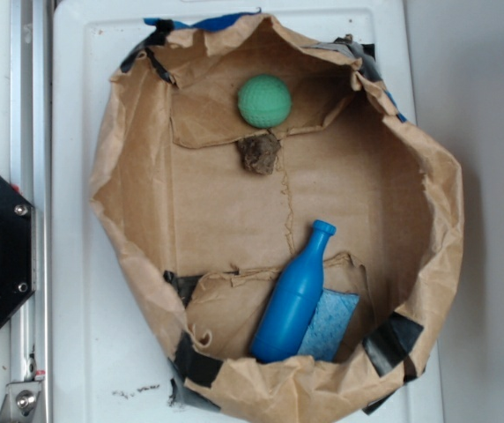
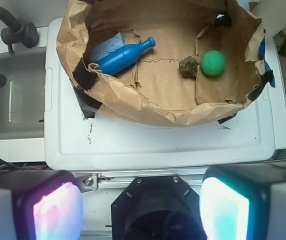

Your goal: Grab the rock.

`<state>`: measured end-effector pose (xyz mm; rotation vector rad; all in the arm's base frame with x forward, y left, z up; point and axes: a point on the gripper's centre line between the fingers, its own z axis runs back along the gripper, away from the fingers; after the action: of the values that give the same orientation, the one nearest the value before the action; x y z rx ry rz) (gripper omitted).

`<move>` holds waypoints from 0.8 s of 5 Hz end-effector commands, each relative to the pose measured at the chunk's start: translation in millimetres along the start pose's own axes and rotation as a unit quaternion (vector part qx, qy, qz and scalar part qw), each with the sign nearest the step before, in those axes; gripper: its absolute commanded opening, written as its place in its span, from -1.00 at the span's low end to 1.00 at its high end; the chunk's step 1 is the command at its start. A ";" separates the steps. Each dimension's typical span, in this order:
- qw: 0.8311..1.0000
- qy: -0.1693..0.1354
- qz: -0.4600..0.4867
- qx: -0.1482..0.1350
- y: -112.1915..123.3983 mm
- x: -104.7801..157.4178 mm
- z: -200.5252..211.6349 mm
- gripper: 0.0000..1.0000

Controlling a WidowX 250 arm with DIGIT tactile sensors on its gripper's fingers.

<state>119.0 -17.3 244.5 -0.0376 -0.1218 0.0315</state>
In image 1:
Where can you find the brown rock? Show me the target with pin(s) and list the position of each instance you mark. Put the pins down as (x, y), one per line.
(259, 153)

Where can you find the brown paper bag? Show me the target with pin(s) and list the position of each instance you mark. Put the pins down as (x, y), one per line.
(201, 240)

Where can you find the blue plastic bottle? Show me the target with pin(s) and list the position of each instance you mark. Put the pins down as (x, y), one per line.
(294, 300)

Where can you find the green dimpled ball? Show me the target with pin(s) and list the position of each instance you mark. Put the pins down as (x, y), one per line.
(264, 101)

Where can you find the blue sponge cloth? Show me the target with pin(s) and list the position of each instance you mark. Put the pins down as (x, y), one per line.
(328, 325)

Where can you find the white plastic tray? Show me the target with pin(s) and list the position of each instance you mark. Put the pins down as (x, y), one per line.
(107, 365)

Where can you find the aluminium extrusion rail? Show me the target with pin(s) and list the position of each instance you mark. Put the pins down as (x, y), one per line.
(31, 31)

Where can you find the metal corner bracket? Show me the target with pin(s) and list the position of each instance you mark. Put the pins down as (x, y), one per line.
(23, 403)

